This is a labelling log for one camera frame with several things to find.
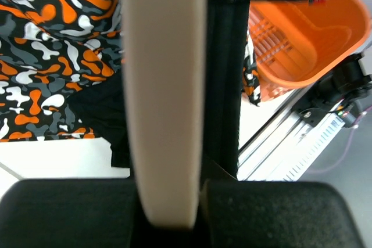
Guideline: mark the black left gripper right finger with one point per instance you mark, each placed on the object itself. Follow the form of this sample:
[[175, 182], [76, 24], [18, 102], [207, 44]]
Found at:
[[277, 214]]

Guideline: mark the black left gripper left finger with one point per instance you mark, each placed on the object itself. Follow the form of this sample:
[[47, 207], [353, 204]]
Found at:
[[71, 213]]

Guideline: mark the black shorts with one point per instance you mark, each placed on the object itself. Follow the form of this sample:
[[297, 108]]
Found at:
[[226, 27]]

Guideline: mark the orange camouflage shorts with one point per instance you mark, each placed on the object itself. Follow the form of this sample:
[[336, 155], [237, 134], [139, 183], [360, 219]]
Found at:
[[51, 49]]

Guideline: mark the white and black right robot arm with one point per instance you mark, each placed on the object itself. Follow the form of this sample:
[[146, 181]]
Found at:
[[336, 92]]

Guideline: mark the orange plastic basket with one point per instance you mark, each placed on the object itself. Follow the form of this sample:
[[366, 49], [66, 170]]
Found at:
[[296, 43]]

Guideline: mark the aluminium mounting rail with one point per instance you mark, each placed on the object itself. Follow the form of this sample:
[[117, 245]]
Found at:
[[263, 156]]

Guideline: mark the white slotted cable duct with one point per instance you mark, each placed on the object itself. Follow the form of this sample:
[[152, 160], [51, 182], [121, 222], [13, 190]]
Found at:
[[308, 150]]

